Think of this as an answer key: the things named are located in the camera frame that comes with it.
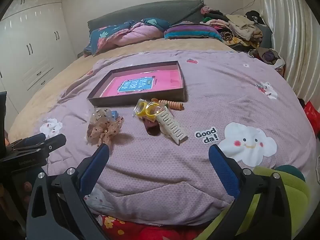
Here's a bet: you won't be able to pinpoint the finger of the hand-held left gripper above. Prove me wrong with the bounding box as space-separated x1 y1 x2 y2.
15 133 67 157
9 133 47 148

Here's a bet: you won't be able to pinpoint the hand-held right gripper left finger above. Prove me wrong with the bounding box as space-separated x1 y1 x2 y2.
26 144 110 240

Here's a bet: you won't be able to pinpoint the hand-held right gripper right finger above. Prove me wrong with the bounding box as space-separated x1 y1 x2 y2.
209 144 292 240

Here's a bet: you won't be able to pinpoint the beige dotted scrunchie packet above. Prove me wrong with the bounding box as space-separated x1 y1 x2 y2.
86 108 125 147

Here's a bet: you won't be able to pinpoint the cream hair claw clip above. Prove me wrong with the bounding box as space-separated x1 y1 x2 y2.
156 106 189 146

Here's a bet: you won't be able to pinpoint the maroon hair clip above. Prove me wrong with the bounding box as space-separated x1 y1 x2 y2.
142 119 164 136

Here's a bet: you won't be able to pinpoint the yellow rings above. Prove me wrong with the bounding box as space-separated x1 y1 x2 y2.
133 98 165 118

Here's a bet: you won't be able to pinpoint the dark brown box tray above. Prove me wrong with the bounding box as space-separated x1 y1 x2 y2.
87 60 188 107

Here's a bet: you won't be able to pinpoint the person's left hand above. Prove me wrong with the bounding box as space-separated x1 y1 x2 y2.
22 181 33 205

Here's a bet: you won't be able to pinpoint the dark teal cloth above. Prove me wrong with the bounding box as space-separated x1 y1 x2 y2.
275 164 306 182

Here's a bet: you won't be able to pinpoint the red floral cloth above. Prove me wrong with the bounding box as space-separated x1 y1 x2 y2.
96 214 208 240

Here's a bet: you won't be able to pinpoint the purple printed blanket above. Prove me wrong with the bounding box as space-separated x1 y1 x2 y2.
32 50 317 220

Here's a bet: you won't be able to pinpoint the beige bed sheet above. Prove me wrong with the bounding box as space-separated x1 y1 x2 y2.
7 39 238 140

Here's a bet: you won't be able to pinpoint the red bag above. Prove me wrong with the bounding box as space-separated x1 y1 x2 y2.
302 100 320 130

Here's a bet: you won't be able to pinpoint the white wardrobe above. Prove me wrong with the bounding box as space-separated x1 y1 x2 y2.
0 0 77 120

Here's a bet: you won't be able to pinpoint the bag of clothes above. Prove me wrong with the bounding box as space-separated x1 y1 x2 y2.
247 47 287 77

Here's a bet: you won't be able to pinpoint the navy and pink floral quilt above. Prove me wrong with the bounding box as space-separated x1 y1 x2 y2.
83 17 171 57

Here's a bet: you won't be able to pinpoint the striped pillow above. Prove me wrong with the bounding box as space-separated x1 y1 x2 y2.
164 23 224 43

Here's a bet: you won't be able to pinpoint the pile of clothes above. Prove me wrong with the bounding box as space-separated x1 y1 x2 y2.
200 6 273 53

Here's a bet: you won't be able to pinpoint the shiny cream curtain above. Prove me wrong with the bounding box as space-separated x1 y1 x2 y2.
259 0 320 105

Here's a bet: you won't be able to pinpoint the grey padded headboard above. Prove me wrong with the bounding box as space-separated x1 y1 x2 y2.
87 0 204 34

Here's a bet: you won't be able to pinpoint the orange spiral hair tie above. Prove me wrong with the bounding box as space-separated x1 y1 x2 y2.
160 99 185 110

